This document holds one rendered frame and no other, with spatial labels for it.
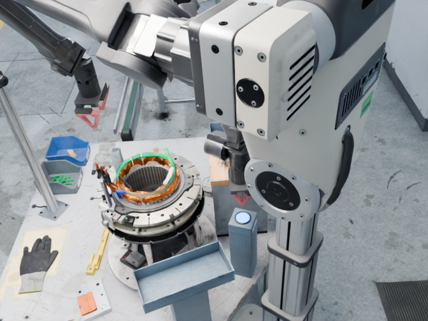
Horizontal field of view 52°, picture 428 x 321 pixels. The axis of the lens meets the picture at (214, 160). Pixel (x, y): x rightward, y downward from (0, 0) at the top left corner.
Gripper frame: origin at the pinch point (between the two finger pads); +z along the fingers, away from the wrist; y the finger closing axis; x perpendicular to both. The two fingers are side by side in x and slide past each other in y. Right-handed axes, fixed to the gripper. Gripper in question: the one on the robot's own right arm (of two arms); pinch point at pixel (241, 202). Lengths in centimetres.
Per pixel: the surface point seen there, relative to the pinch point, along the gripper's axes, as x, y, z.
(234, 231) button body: -2.6, 2.2, 9.6
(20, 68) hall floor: -198, -302, 86
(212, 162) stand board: -8.4, -22.5, 1.9
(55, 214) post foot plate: -72, -30, 28
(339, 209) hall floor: 62, -99, 104
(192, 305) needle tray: -15.5, 22.2, 16.1
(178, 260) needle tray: -18.6, 14.5, 6.5
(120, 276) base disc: -42, 0, 30
